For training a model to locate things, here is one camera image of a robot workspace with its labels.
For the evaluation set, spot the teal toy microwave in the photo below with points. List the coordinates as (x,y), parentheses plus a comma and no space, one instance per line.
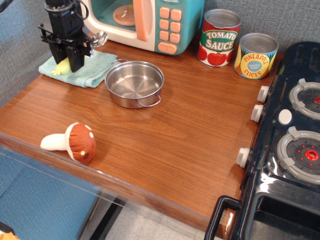
(162,26)

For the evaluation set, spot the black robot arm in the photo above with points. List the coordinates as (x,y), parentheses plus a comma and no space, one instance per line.
(57,3)

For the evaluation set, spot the plush brown mushroom toy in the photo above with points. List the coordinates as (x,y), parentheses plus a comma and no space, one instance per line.
(78,141)

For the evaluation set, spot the pineapple slices can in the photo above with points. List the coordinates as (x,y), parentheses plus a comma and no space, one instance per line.
(255,56)

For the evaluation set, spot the black toy stove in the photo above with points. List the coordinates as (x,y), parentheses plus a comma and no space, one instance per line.
(280,188)

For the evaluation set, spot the tomato sauce can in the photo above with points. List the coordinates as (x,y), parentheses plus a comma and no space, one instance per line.
(220,30)

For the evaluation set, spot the light blue folded cloth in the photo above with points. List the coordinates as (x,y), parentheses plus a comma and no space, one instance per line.
(89,76)

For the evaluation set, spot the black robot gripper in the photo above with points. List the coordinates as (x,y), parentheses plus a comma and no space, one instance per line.
(66,20)

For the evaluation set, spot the orange object bottom left corner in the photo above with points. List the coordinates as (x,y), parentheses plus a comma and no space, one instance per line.
(7,233)

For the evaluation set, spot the spoon with yellow handle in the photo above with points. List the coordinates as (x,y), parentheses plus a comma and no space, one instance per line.
(63,68)

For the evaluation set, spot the small stainless steel pot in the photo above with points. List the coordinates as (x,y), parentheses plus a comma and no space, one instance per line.
(134,84)

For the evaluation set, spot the clear acrylic table guard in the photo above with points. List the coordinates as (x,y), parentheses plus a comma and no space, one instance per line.
(45,197)

